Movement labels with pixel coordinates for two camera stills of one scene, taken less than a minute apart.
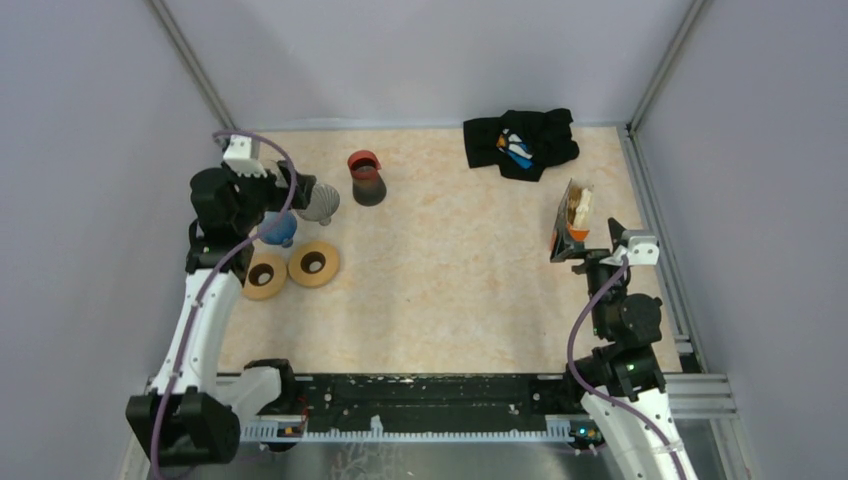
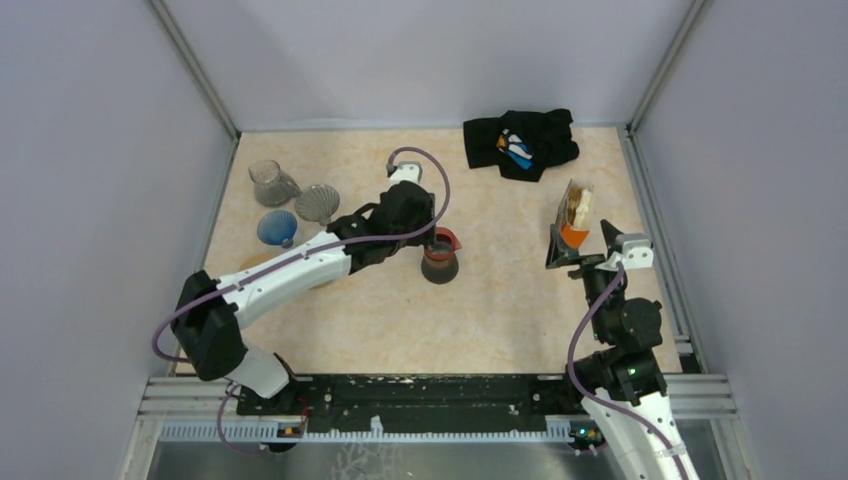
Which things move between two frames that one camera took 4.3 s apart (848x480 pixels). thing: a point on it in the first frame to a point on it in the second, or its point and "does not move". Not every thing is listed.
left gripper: x=280 y=195 to x=428 y=215
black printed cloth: x=521 y=142 does not move
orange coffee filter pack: x=570 y=228 does not move
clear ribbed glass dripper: x=324 y=203 does not move
